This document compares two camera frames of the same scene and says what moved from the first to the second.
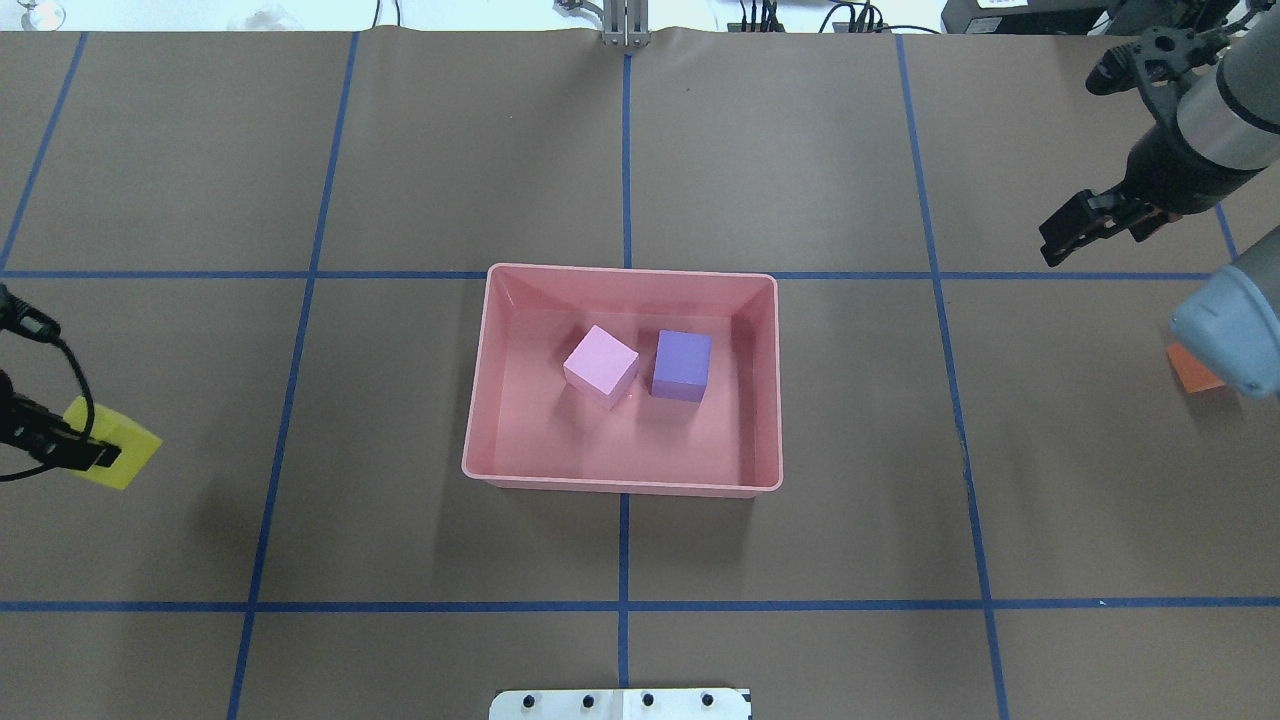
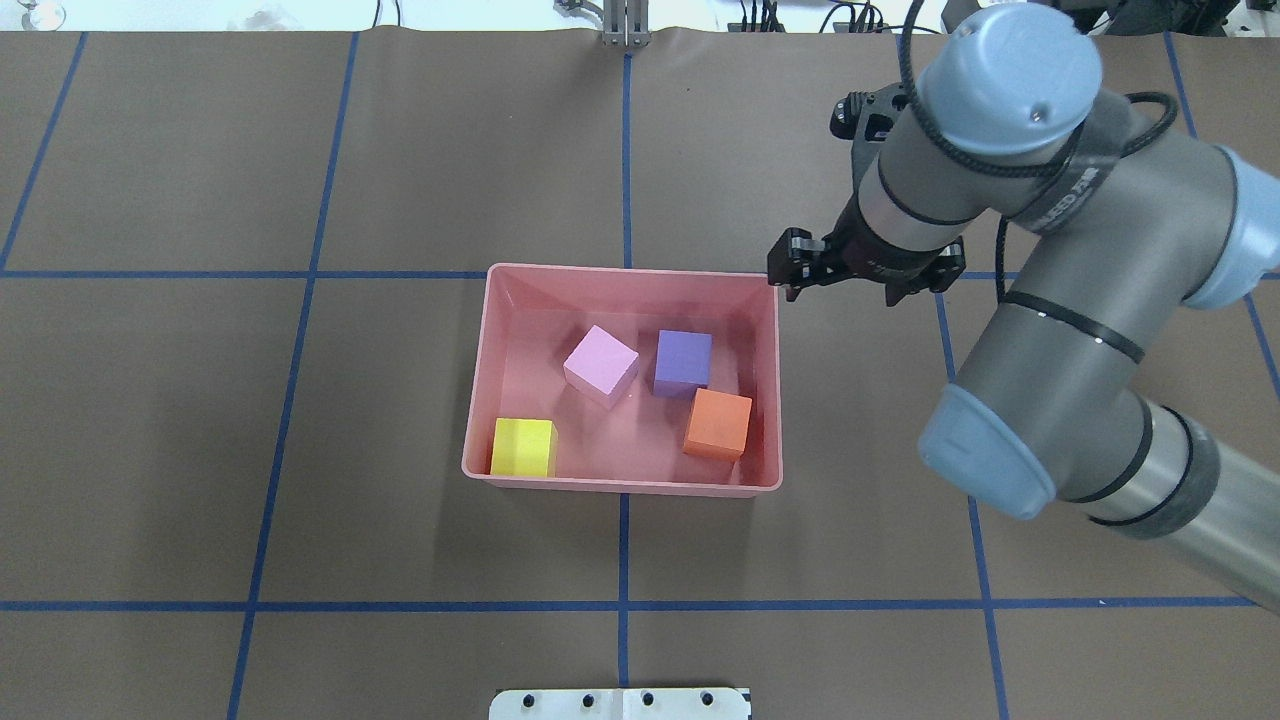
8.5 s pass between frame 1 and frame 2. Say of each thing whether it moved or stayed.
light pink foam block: stayed
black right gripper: moved
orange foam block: moved
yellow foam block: moved
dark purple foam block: stayed
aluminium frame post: stayed
